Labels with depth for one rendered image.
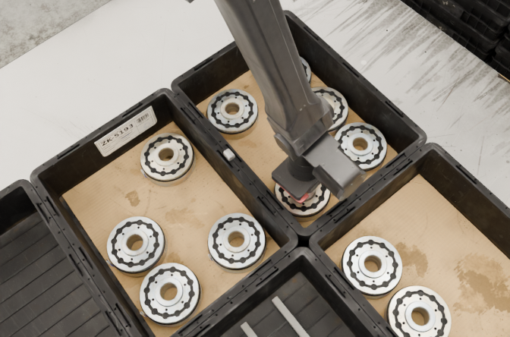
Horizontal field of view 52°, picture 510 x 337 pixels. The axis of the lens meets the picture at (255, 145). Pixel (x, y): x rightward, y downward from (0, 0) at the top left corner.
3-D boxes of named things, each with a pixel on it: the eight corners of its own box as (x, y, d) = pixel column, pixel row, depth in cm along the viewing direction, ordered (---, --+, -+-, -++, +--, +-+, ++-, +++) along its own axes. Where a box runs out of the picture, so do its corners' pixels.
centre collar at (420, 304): (398, 313, 86) (398, 312, 86) (420, 295, 88) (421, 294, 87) (418, 338, 84) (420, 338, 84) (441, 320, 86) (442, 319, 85)
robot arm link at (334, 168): (316, 90, 74) (271, 131, 73) (377, 144, 69) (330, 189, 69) (322, 122, 85) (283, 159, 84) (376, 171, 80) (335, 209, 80)
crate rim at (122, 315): (30, 180, 95) (25, 174, 93) (168, 90, 103) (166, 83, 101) (152, 366, 80) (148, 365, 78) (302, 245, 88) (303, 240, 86)
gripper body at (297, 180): (338, 162, 90) (343, 142, 84) (298, 203, 87) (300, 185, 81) (310, 139, 92) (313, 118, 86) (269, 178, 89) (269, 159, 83)
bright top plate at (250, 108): (198, 105, 107) (198, 102, 107) (240, 82, 109) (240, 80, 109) (223, 141, 103) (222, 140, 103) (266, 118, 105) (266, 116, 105)
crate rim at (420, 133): (168, 90, 103) (166, 83, 101) (286, 14, 111) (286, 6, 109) (303, 245, 88) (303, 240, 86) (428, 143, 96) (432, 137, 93)
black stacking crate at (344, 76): (177, 116, 112) (168, 85, 101) (285, 44, 119) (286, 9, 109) (300, 259, 96) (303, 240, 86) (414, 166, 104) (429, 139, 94)
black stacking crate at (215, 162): (51, 199, 104) (28, 175, 94) (176, 117, 111) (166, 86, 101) (164, 371, 88) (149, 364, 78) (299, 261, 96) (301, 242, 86)
